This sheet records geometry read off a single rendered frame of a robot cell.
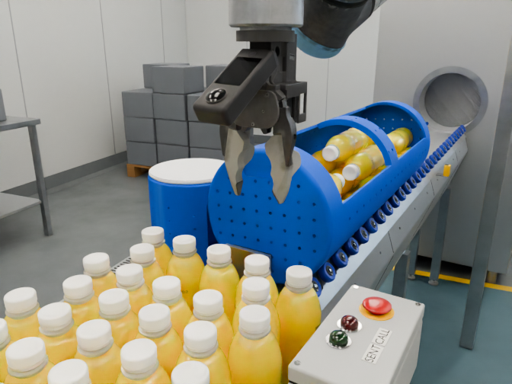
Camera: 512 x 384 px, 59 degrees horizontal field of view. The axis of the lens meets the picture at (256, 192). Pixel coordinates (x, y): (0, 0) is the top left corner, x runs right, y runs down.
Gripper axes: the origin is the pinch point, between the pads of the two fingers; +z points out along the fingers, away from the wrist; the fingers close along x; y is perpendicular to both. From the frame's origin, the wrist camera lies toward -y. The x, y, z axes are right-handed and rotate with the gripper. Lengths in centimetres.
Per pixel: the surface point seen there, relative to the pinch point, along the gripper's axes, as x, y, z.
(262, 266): 1.9, 5.0, 13.6
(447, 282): -2, 228, 123
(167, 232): 61, 48, 37
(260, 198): 13.2, 23.7, 10.3
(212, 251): 10.9, 4.6, 13.3
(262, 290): -1.8, -1.2, 13.5
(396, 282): 6, 121, 74
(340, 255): 2.0, 39.8, 26.6
